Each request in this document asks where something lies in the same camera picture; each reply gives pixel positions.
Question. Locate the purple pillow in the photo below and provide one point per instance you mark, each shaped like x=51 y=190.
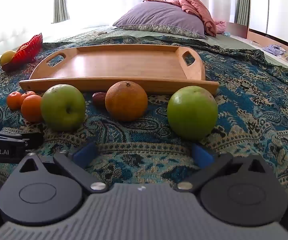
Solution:
x=159 y=16

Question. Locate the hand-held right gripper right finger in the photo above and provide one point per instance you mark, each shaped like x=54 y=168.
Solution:
x=201 y=153

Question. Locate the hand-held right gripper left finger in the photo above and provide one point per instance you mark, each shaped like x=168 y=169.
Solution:
x=84 y=153

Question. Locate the teal paisley blanket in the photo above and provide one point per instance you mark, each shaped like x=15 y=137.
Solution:
x=246 y=110

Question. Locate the wooden serving tray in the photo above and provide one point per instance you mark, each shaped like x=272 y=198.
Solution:
x=124 y=62

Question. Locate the yellow round fruit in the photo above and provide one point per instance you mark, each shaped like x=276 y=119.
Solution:
x=7 y=57

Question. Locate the small mandarin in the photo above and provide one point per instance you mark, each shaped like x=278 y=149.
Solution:
x=13 y=100
x=31 y=108
x=28 y=95

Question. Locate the red dried date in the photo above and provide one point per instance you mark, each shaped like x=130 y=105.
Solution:
x=99 y=98

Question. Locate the white wardrobe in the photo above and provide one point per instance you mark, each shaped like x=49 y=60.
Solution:
x=276 y=7

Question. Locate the pink quilt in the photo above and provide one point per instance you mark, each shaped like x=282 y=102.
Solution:
x=196 y=5

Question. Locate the red glass bowl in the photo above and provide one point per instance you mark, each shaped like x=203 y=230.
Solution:
x=28 y=50

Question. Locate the grey-green curtain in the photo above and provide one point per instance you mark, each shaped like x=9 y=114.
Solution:
x=242 y=2
x=61 y=0

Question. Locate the orange fruit in bowl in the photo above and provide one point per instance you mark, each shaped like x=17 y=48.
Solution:
x=23 y=47

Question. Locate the green bedspread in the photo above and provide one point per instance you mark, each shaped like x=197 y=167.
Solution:
x=233 y=42

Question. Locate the pale crumpled clothes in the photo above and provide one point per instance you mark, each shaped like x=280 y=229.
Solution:
x=273 y=50

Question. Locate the green apple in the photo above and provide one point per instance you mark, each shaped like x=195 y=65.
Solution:
x=192 y=113
x=62 y=107

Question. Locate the large orange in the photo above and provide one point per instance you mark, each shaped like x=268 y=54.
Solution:
x=126 y=101

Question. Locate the wooden bed frame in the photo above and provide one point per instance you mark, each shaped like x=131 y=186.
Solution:
x=241 y=31

